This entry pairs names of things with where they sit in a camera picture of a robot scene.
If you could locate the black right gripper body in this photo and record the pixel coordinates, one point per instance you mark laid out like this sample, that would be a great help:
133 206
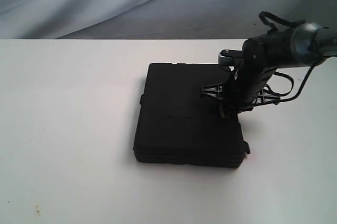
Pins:
247 86

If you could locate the black plastic tool case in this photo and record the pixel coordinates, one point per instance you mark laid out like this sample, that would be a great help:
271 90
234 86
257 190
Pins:
177 125

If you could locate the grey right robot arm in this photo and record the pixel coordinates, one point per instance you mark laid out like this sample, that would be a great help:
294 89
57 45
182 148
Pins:
304 45

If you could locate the white backdrop cloth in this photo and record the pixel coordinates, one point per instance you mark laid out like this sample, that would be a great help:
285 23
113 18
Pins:
152 19

